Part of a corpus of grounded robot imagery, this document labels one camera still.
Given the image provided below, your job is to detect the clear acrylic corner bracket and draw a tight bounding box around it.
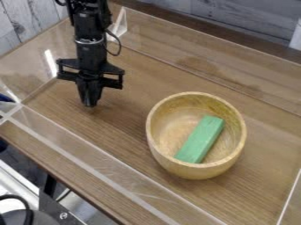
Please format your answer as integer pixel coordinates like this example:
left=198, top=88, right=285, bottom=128
left=108, top=7, right=127, bottom=38

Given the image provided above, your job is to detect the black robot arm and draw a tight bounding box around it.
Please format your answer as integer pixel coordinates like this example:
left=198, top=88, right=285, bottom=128
left=55, top=0, right=124, bottom=107

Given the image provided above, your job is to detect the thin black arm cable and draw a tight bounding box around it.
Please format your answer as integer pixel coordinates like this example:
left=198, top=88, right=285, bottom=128
left=103, top=28, right=122, bottom=57

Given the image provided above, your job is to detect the black cable loop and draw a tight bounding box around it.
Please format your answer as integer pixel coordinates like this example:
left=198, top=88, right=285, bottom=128
left=0, top=194, right=35, bottom=225

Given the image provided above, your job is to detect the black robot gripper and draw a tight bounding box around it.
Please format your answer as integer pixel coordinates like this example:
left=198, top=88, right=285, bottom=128
left=56, top=38, right=124, bottom=106

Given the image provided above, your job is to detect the black metal bracket with bolt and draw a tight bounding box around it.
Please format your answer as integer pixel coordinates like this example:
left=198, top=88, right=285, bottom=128
left=39, top=192, right=87, bottom=225

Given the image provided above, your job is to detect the green rectangular block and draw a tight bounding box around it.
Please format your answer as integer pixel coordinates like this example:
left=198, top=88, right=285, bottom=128
left=174, top=115, right=225, bottom=163

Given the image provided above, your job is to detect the clear acrylic table enclosure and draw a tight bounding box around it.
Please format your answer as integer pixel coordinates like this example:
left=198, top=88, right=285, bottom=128
left=0, top=0, right=301, bottom=225

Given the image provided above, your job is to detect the brown wooden bowl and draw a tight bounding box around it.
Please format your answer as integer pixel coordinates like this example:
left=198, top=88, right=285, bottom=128
left=146, top=91, right=247, bottom=180

